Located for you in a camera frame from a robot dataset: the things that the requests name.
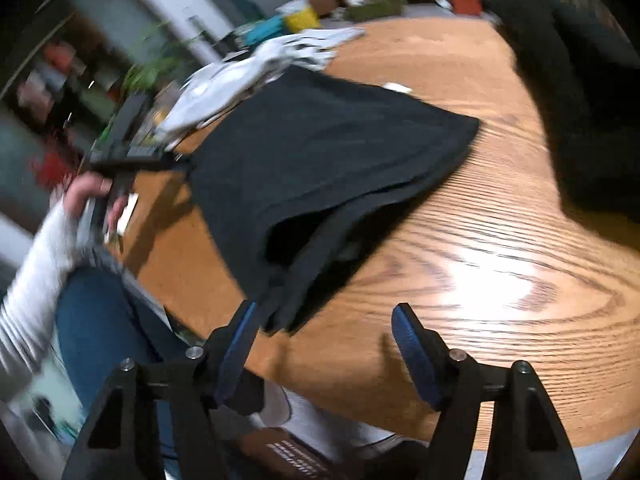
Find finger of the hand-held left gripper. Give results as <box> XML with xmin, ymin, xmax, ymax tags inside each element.
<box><xmin>120</xmin><ymin>150</ymin><xmax>193</xmax><ymax>173</ymax></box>

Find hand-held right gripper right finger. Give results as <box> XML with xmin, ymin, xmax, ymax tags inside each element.
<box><xmin>391</xmin><ymin>302</ymin><xmax>583</xmax><ymax>480</ymax></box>

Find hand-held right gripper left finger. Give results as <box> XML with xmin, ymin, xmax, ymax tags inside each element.
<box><xmin>60</xmin><ymin>300</ymin><xmax>266</xmax><ymax>480</ymax></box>

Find black garment with white label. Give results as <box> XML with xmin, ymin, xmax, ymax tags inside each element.
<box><xmin>185</xmin><ymin>65</ymin><xmax>482</xmax><ymax>336</ymax></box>

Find black fleece garment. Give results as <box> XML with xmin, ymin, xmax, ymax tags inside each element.
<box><xmin>492</xmin><ymin>0</ymin><xmax>640</xmax><ymax>221</ymax></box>

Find person's left forearm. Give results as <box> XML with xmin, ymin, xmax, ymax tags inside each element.
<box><xmin>0</xmin><ymin>205</ymin><xmax>83</xmax><ymax>386</ymax></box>

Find green crate with clothes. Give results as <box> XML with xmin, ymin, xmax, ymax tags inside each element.
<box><xmin>345</xmin><ymin>0</ymin><xmax>406</xmax><ymax>22</ymax></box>

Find person's left hand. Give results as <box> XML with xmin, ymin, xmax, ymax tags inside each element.
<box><xmin>64</xmin><ymin>172</ymin><xmax>131</xmax><ymax>233</ymax></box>

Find potted money tree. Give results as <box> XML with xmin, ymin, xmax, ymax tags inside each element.
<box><xmin>120</xmin><ymin>20</ymin><xmax>201</xmax><ymax>96</ymax></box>

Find red berry branches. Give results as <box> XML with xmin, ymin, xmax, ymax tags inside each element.
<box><xmin>30</xmin><ymin>130</ymin><xmax>76</xmax><ymax>191</ymax></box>

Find grey white knit sweater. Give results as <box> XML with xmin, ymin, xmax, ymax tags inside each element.
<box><xmin>160</xmin><ymin>27</ymin><xmax>368</xmax><ymax>136</ymax></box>

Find person's blue jeans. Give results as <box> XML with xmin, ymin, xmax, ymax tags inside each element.
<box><xmin>54</xmin><ymin>267</ymin><xmax>201</xmax><ymax>480</ymax></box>

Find turquoise box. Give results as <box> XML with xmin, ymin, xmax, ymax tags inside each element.
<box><xmin>235</xmin><ymin>15</ymin><xmax>286</xmax><ymax>48</ymax></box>

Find yellow bag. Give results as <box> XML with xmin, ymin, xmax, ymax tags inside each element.
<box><xmin>277</xmin><ymin>0</ymin><xmax>323</xmax><ymax>33</ymax></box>

